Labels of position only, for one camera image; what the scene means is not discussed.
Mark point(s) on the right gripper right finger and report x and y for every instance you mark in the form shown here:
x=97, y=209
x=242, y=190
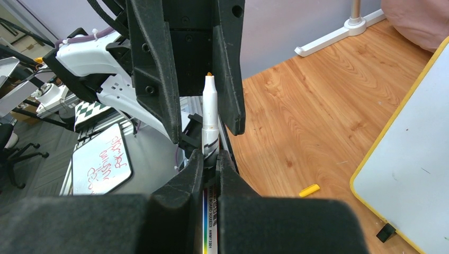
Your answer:
x=251, y=223

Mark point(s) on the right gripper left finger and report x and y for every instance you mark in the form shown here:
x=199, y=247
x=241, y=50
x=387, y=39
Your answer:
x=162, y=222

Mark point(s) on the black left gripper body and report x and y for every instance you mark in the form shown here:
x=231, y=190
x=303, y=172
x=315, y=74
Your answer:
x=191, y=26

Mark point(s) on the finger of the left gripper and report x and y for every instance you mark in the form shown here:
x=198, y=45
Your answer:
x=154, y=72
x=228, y=17

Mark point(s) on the white whiteboard marker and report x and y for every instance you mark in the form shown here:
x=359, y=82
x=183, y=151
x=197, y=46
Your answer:
x=210, y=150

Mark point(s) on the yellow marker cap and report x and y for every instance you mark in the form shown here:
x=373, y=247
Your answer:
x=309, y=190

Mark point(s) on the yellow-framed whiteboard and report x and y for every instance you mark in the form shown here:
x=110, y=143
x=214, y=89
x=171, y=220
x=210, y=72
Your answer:
x=403, y=179

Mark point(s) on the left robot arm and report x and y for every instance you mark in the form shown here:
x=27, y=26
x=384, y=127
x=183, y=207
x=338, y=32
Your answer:
x=98, y=67

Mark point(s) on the left black whiteboard foot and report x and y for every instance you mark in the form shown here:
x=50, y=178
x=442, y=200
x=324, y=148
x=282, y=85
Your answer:
x=386, y=232

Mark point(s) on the white clothes rack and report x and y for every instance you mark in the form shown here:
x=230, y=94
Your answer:
x=355, y=25

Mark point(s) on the black office chair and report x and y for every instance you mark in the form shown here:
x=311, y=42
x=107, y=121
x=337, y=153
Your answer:
x=11, y=156

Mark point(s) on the pink shorts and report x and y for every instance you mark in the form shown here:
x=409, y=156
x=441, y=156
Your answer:
x=424, y=23

